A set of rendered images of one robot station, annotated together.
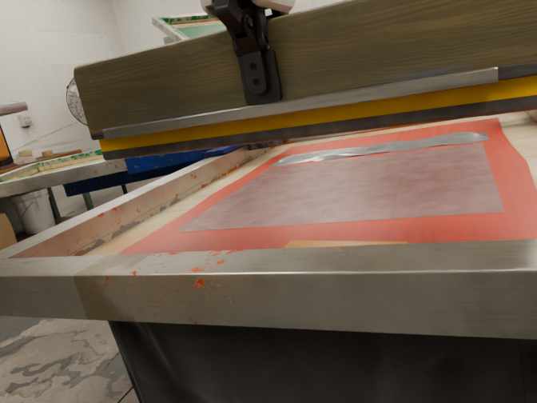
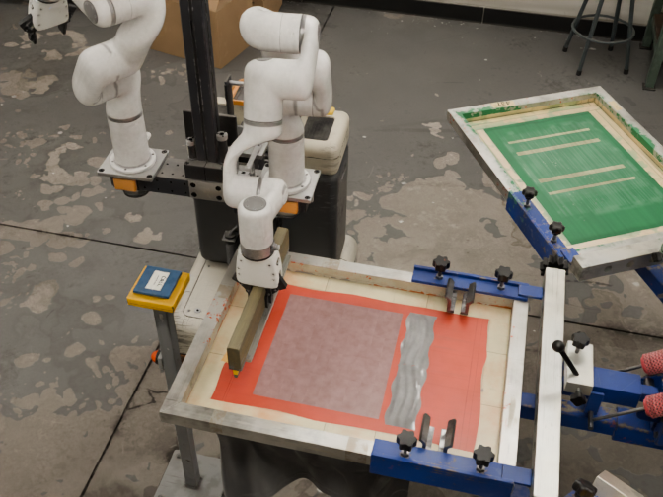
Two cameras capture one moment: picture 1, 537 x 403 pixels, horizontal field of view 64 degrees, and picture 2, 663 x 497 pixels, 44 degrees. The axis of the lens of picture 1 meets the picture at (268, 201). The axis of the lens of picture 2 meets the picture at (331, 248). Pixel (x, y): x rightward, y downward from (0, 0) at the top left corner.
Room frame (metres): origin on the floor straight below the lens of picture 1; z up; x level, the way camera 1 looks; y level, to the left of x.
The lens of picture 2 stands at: (0.25, -1.40, 2.50)
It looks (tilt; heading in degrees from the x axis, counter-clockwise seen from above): 42 degrees down; 77
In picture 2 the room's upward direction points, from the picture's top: 1 degrees clockwise
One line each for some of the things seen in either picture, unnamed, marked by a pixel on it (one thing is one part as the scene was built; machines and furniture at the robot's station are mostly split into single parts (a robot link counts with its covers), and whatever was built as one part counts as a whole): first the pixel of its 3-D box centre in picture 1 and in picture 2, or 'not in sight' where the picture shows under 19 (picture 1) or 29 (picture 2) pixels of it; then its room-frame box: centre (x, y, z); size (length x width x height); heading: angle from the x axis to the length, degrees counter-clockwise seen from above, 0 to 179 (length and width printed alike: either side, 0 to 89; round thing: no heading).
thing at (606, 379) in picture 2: not in sight; (599, 384); (1.11, -0.37, 1.02); 0.17 x 0.06 x 0.05; 155
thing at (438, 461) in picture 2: not in sight; (441, 468); (0.70, -0.48, 0.98); 0.30 x 0.05 x 0.07; 155
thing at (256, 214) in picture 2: not in sight; (262, 210); (0.41, 0.01, 1.34); 0.15 x 0.10 x 0.11; 71
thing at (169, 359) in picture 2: not in sight; (178, 395); (0.14, 0.22, 0.48); 0.22 x 0.22 x 0.96; 65
